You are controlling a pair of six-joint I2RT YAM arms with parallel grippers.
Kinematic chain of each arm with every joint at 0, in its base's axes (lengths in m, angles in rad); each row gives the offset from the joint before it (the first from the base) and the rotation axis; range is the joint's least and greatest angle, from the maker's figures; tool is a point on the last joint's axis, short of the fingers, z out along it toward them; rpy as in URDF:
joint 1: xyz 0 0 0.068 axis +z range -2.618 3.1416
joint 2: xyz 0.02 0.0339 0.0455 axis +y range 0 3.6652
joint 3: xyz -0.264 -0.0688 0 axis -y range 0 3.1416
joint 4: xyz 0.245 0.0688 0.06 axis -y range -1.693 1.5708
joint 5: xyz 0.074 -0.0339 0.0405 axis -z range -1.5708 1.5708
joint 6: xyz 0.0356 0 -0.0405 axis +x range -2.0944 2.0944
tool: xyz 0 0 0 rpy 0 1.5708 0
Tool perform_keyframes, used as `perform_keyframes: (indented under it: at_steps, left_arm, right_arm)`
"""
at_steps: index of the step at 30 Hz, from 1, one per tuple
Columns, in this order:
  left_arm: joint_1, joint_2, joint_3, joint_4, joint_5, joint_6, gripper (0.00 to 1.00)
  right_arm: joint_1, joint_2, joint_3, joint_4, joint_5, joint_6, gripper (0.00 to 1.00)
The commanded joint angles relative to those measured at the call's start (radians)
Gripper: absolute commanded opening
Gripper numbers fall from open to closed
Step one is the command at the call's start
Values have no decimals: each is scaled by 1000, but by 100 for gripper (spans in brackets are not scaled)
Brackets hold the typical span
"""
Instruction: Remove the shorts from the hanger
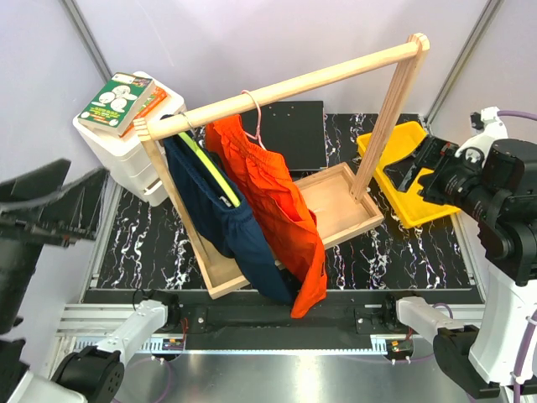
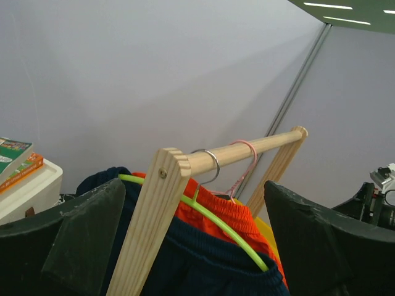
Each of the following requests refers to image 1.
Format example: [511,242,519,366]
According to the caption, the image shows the orange shorts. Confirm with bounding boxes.
[205,115,327,319]

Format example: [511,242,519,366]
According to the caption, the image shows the lime green hanger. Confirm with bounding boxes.
[179,132,240,207]

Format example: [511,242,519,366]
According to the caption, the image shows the pink wire hanger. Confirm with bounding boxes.
[241,90,266,150]

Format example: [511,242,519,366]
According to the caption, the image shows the navy blue shorts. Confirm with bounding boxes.
[163,131,295,304]

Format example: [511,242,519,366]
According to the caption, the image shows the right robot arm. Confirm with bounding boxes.
[380,135,536,400]

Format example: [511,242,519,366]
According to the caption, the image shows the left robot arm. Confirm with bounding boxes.
[1,159,484,402]

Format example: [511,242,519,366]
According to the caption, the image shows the yellow plastic tray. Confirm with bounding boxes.
[373,121,460,229]

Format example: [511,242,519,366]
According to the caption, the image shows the wooden clothes rack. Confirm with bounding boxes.
[133,33,430,299]

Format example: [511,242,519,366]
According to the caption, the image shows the white drawer unit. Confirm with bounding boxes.
[72,71,186,206]

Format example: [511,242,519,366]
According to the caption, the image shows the green cover book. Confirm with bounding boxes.
[76,72,156,137]

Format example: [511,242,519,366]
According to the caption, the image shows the black square board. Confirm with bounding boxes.
[241,101,327,171]

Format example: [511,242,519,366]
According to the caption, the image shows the orange book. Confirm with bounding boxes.
[113,81,168,137]

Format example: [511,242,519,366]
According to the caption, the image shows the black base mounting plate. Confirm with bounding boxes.
[82,287,484,352]

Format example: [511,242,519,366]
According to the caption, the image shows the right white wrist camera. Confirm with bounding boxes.
[455,107,508,167]

